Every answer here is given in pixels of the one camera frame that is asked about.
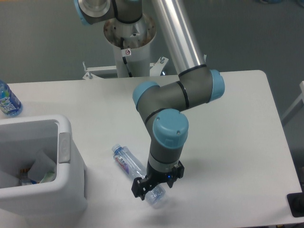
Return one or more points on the blue snack packet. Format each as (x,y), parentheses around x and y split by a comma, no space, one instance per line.
(24,179)

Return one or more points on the blue labelled bottle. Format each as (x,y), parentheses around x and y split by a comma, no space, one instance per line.
(10,105)

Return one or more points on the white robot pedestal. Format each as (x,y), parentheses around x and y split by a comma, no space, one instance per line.
(131,46)

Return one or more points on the black table clamp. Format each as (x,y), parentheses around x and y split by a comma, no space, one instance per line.
(296,204)

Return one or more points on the white trash can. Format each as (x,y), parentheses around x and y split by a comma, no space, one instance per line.
(20,139)

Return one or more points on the white frame right edge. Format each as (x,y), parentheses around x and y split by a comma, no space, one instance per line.
(294,108)

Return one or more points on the clear plastic water bottle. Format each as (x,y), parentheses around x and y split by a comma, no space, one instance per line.
(133,168)

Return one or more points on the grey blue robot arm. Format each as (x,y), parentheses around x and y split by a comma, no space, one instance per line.
(161,107)

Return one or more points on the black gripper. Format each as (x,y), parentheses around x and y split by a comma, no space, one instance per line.
(141,186)

